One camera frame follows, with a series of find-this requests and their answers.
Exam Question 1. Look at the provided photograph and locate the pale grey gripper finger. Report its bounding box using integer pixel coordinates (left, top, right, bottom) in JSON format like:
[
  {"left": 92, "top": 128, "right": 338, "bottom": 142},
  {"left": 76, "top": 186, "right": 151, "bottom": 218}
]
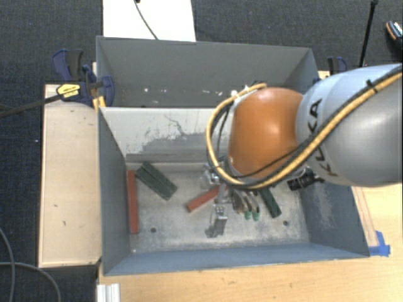
[
  {"left": 213, "top": 204, "right": 229, "bottom": 236},
  {"left": 205, "top": 215, "right": 221, "bottom": 239}
]

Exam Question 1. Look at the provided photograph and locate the red-brown flat block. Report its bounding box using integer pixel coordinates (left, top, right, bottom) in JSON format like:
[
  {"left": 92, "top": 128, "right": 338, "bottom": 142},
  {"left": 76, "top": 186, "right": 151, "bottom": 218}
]
[
  {"left": 127, "top": 169, "right": 140, "bottom": 235},
  {"left": 184, "top": 185, "right": 228, "bottom": 214}
]

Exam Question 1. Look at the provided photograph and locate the dark green flat block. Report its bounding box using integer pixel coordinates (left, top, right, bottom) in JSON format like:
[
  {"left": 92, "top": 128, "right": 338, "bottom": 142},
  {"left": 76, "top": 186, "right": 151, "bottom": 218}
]
[
  {"left": 140, "top": 161, "right": 178, "bottom": 197},
  {"left": 259, "top": 187, "right": 283, "bottom": 219},
  {"left": 135, "top": 167, "right": 173, "bottom": 202}
]

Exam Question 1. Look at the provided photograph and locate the grey metal bin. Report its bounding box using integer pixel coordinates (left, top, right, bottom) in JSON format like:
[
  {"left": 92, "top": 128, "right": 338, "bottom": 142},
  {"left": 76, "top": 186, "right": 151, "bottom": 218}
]
[{"left": 94, "top": 35, "right": 371, "bottom": 277}]

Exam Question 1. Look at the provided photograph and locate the pale wood board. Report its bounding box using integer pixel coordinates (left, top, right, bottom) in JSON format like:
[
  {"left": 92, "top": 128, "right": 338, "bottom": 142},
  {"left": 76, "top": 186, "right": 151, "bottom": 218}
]
[{"left": 37, "top": 83, "right": 102, "bottom": 269}]

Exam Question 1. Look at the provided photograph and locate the black cylinder on white bracket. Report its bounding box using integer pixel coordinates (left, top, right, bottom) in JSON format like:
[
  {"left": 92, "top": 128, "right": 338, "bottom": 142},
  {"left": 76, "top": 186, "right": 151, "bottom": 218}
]
[{"left": 287, "top": 167, "right": 317, "bottom": 192}]

